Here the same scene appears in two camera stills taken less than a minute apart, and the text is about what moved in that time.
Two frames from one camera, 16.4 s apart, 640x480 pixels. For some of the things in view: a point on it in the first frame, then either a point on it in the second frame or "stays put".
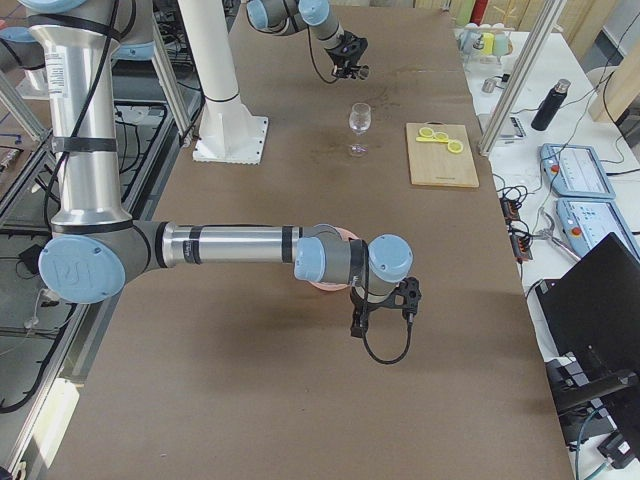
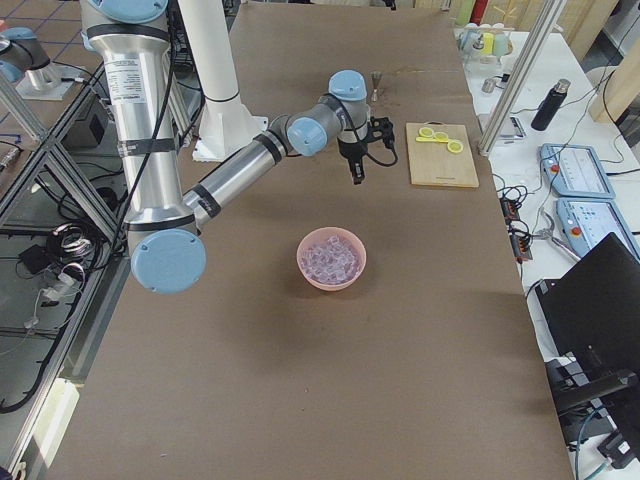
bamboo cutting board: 432,164 stays put
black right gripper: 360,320 → 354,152
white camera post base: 229,133 stays put
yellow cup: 488,43 stays put
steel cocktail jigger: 364,72 → 376,77
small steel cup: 488,85 stays put
